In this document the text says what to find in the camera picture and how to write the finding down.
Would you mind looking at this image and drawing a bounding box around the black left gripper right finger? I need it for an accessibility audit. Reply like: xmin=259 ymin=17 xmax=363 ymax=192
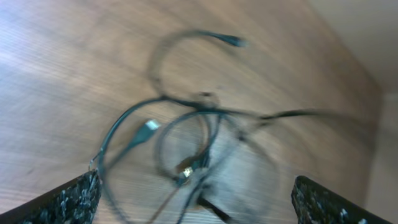
xmin=291 ymin=175 xmax=388 ymax=224

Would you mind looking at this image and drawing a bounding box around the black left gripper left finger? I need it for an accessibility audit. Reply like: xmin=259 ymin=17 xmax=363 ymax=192
xmin=1 ymin=170 xmax=101 ymax=223

